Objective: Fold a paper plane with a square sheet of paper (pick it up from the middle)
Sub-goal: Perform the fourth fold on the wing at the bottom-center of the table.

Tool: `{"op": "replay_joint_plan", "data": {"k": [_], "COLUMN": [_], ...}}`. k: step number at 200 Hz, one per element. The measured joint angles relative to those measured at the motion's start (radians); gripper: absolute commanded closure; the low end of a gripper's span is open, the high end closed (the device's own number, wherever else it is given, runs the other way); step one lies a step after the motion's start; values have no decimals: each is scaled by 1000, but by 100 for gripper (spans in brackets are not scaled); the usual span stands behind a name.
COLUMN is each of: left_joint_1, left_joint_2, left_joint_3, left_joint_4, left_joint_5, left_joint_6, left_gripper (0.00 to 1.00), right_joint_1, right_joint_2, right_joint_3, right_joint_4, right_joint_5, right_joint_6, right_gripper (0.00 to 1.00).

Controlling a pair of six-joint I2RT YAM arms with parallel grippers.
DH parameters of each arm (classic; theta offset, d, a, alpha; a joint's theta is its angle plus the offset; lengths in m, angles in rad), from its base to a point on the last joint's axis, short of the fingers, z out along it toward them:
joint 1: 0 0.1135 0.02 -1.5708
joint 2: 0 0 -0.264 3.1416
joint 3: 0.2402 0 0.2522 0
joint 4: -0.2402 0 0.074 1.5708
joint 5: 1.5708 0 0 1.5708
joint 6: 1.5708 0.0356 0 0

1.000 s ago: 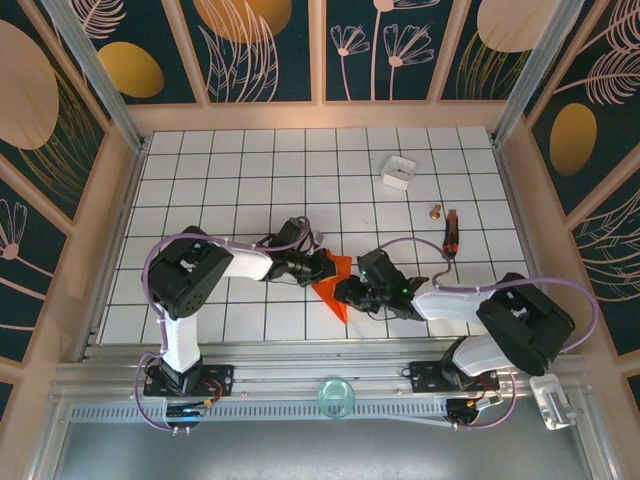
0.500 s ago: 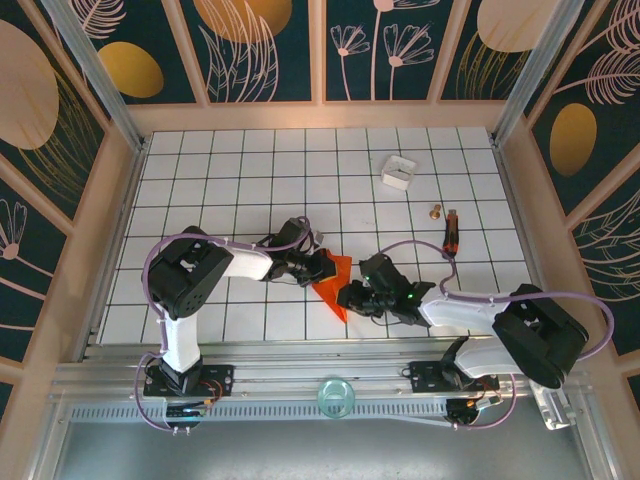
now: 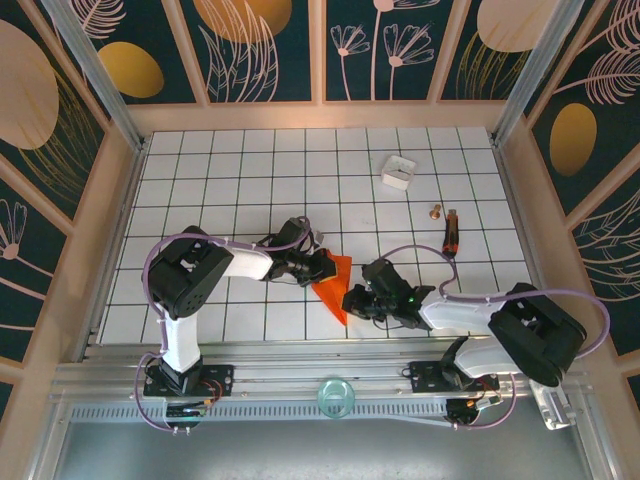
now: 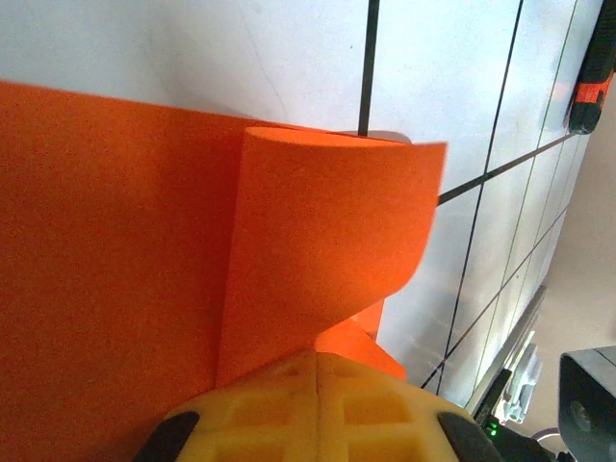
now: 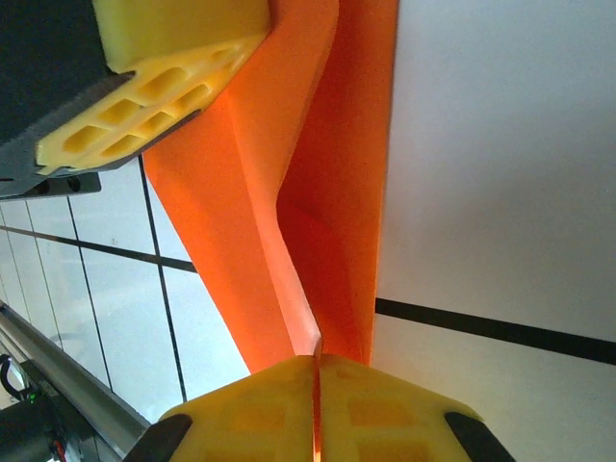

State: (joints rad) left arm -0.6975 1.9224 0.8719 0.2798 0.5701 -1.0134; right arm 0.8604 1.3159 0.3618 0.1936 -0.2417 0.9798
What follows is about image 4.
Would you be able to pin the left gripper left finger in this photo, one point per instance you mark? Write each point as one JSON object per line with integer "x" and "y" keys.
{"x": 250, "y": 423}

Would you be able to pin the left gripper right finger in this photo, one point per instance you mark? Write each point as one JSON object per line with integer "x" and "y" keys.
{"x": 385, "y": 423}

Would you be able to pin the aluminium table side rail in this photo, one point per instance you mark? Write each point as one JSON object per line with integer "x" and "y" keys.
{"x": 529, "y": 317}

